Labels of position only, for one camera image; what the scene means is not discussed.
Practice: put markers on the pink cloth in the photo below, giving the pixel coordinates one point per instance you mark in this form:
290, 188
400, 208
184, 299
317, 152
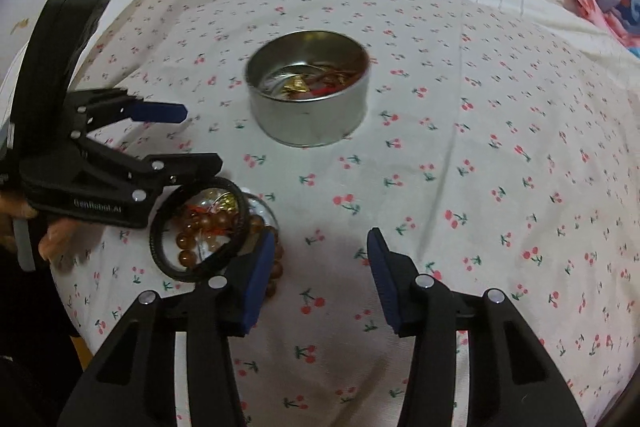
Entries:
591, 11

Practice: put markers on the jewelry pile in tin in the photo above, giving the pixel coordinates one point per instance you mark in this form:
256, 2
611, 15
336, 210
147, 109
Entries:
303, 81

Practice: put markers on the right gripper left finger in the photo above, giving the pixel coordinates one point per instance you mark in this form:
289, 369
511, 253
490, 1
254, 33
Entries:
131, 378

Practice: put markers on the round silver metal tin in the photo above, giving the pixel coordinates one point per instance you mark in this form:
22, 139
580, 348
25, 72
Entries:
316, 121

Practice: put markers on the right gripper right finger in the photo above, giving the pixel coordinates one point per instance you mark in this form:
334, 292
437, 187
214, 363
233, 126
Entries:
512, 378

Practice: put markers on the silver metal bangle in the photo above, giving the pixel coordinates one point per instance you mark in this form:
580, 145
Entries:
260, 215

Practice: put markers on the cherry print bed sheet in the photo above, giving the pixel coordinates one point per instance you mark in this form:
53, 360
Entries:
500, 149

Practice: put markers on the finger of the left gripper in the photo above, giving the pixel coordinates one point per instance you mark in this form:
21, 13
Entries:
156, 112
178, 169

